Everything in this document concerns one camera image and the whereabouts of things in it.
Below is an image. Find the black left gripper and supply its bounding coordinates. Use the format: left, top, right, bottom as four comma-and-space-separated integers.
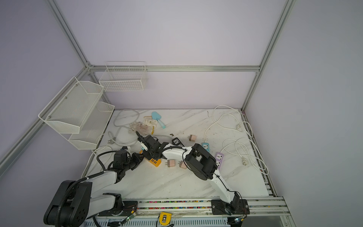
123, 153, 145, 172

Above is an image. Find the orange power strip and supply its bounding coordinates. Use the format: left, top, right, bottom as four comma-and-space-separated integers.
149, 159, 162, 167

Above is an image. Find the black power strip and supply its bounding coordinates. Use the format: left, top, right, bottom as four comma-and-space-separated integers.
172, 138, 184, 147

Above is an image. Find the pink USB charger plug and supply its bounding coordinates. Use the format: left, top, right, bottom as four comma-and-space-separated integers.
179, 161, 187, 169

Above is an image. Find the teal power strip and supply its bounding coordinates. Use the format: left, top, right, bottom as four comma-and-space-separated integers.
201, 142, 210, 153

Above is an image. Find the purple power strip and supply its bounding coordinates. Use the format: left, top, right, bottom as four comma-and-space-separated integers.
215, 152, 224, 170

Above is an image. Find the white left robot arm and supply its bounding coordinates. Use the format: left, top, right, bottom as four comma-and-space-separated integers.
43, 147, 144, 227

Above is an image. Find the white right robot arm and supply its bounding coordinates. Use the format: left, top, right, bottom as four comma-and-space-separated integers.
136, 132, 243, 215

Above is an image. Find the beige power strip bundle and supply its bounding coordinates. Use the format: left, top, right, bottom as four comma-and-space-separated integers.
130, 116, 158, 135

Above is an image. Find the white mesh two-tier shelf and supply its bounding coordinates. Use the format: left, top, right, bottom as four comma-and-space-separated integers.
38, 77, 114, 150

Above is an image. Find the yellow tape measure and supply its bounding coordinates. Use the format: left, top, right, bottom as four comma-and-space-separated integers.
157, 212, 172, 227

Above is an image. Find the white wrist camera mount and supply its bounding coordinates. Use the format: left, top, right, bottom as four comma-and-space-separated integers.
139, 140, 148, 151

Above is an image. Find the grey cable with plug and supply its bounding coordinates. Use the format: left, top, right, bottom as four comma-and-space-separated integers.
106, 109, 141, 147

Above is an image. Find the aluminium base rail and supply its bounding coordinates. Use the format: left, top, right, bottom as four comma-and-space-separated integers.
81, 197, 296, 227

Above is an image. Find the white wire basket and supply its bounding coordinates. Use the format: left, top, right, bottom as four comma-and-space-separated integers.
99, 61, 148, 92

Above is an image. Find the white power strip cable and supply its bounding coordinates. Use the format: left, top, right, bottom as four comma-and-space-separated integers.
203, 104, 256, 142

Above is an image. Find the aluminium frame corner post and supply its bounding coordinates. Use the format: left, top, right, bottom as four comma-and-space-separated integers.
241, 0, 296, 115

